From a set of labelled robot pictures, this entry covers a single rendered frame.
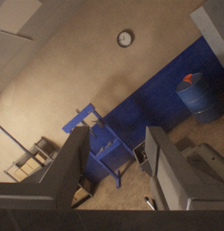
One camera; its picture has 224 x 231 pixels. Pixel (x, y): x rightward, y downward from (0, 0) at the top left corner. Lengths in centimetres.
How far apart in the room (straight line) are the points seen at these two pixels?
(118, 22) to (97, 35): 50
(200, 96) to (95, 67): 223
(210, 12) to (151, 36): 110
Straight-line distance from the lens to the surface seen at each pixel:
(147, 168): 298
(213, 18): 376
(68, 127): 360
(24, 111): 447
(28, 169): 471
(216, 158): 111
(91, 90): 382
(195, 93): 342
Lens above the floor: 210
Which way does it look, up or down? 13 degrees down
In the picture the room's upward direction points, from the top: 42 degrees counter-clockwise
